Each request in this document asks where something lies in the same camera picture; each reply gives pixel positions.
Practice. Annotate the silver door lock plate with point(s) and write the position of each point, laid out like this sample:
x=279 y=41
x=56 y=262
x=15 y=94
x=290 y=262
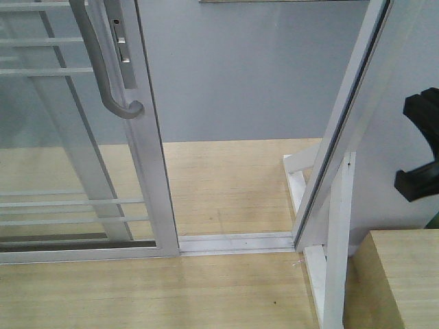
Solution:
x=120 y=40

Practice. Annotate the aluminium door track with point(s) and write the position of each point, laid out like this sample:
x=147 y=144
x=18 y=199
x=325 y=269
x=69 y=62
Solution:
x=229 y=244

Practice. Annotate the white framed sliding glass door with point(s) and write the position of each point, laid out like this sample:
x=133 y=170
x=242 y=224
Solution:
x=77 y=182

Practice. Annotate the light plywood box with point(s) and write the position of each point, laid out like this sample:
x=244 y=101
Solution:
x=392 y=280

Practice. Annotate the white wooden support brace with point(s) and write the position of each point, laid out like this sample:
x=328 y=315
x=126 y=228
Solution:
x=326 y=266

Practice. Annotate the grey curved door handle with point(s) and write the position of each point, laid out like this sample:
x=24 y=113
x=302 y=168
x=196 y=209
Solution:
x=94 y=51

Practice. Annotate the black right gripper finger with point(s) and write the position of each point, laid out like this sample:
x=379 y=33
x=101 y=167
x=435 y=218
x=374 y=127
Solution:
x=422 y=110
x=418 y=183

